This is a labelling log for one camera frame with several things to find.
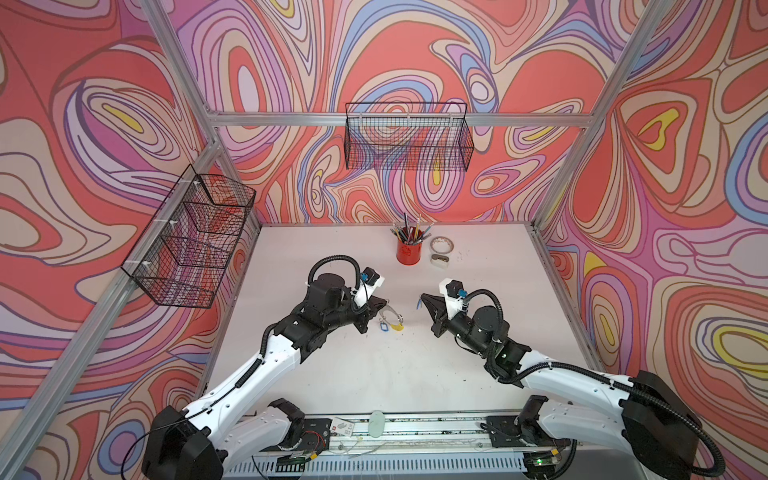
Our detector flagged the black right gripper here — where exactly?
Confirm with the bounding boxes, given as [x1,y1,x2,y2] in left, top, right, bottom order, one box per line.
[421,294,492,358]

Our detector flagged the silver metal keyring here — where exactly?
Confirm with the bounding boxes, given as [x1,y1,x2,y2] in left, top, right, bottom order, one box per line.
[378,304,404,332]

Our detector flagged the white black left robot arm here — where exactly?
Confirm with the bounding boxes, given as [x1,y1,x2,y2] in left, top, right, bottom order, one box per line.
[141,255,387,479]

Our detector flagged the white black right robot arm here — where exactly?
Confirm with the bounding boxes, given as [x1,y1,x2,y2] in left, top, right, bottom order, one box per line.
[420,279,726,479]

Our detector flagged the red pencil cup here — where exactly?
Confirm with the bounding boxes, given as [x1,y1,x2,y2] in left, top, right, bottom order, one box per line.
[396,241,423,266]

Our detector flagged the tape roll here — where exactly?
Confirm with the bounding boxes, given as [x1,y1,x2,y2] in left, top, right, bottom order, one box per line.
[430,236,455,255]

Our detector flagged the pencils in cup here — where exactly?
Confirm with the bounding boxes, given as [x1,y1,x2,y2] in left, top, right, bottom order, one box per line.
[390,213,433,246]

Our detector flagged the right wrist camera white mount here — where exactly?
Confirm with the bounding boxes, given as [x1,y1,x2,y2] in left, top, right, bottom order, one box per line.
[439,278,468,320]

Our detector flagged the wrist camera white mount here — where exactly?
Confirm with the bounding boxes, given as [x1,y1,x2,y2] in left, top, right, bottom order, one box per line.
[354,267,384,308]
[439,278,468,320]

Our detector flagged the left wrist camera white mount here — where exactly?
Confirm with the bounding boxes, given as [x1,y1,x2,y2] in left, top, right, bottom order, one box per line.
[354,267,384,308]

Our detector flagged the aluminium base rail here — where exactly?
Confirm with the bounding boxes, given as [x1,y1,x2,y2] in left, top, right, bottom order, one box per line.
[227,412,652,479]

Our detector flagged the black wire basket back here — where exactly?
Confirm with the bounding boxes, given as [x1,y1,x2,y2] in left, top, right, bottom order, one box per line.
[344,101,475,172]

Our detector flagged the black wire basket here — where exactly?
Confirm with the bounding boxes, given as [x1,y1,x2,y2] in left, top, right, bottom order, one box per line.
[344,101,475,172]
[121,166,255,309]

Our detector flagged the black wire basket left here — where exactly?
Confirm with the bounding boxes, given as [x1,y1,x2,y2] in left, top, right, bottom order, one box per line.
[121,166,255,309]

